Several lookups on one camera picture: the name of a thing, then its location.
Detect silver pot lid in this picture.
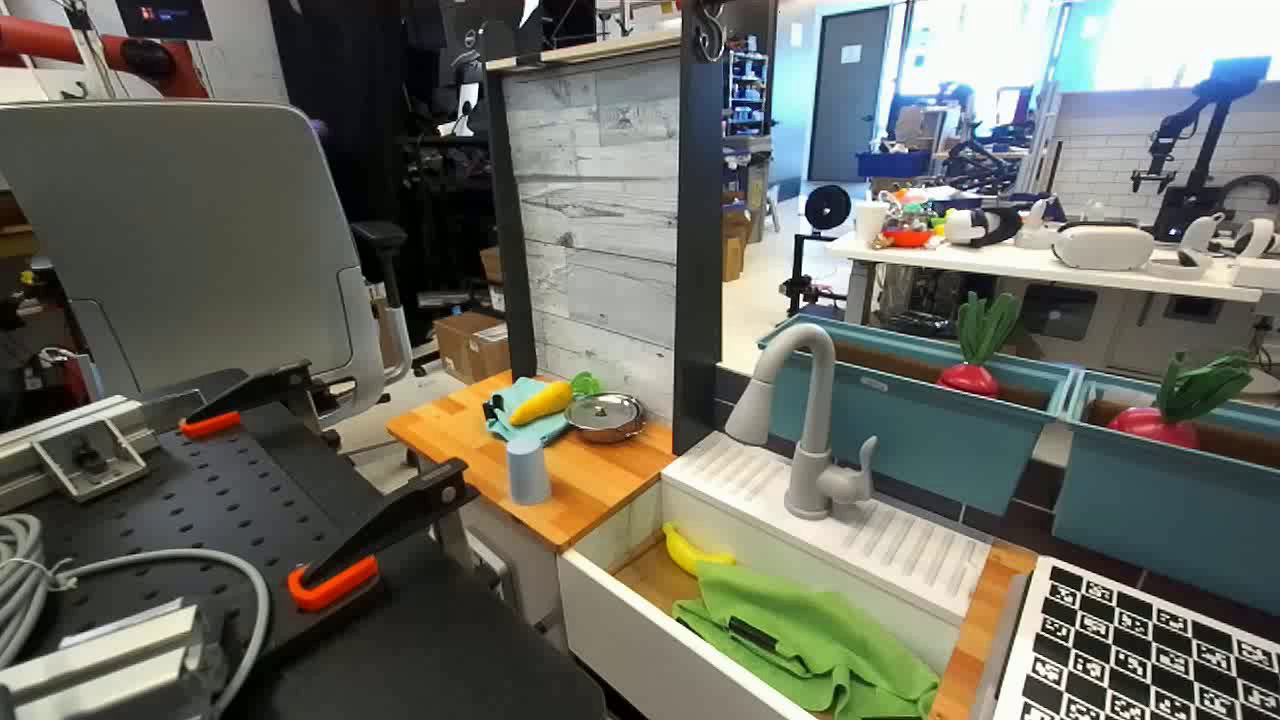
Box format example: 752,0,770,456
568,392,646,444

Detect blue plastic cup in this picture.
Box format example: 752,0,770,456
508,436,552,505

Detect yellow plush corn toy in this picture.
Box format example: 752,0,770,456
514,382,572,428

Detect wooden countertop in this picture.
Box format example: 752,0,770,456
388,373,672,551

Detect teal cloth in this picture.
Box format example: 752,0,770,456
481,375,575,444

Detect cardboard box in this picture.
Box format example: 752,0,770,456
432,312,508,386

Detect yellow banana toy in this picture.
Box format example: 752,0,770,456
663,526,736,578

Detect grey toy faucet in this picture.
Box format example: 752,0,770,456
723,320,878,520

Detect white wood backsplash panel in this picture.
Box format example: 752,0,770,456
504,54,680,422

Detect green cloth in sink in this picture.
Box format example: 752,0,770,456
672,567,942,720

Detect white toy sink unit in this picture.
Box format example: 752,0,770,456
558,433,988,720

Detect left teal planter bin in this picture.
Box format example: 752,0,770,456
823,320,1086,518

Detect teal planter bin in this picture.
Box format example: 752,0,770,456
823,320,1086,518
1054,373,1280,614

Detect left plush radish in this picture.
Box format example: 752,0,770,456
942,292,1021,397

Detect plush radish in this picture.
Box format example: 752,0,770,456
942,292,1021,397
1107,357,1254,449

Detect black orange clamp near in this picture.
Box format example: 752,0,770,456
285,461,477,614

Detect black orange clamp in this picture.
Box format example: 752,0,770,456
176,363,316,440
285,461,477,614

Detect black orange clamp far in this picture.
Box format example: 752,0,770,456
176,363,316,440

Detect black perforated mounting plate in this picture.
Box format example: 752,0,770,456
0,386,611,720

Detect checkerboard calibration board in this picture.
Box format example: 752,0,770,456
993,558,1280,720

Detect right plush radish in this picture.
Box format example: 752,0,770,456
1107,357,1254,449

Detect right teal planter bin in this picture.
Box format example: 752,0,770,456
1054,373,1280,614

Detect white background table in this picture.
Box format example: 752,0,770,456
839,239,1280,375

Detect black vertical post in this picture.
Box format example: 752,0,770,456
672,0,723,453

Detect grey cable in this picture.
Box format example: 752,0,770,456
0,512,277,715

